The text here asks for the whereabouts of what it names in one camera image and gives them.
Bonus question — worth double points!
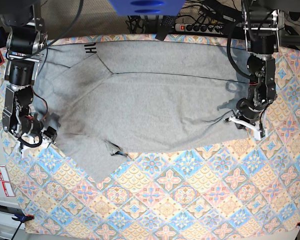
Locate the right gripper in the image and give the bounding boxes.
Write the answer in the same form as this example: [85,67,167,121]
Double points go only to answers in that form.
[17,117,58,148]

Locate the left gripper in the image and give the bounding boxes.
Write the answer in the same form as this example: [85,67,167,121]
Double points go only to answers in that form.
[235,98,265,130]

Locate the grey T-shirt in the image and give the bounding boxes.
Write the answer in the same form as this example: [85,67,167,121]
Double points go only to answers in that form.
[33,41,249,183]

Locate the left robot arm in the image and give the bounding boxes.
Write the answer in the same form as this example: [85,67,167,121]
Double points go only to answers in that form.
[225,0,280,132]

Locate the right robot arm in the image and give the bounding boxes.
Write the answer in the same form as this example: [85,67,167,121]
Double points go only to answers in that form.
[0,0,57,148]

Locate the red white stickers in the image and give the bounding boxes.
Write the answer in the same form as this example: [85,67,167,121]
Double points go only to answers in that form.
[0,165,15,198]

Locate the patterned tablecloth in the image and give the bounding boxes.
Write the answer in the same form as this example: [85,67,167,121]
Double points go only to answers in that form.
[1,34,300,240]

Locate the blue orange clamp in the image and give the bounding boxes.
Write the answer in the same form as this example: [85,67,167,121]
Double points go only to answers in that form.
[11,213,35,240]

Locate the black power strip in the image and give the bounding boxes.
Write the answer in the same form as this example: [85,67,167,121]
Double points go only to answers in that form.
[174,23,223,35]

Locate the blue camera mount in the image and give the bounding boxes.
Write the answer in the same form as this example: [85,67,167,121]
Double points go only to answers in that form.
[109,0,186,16]

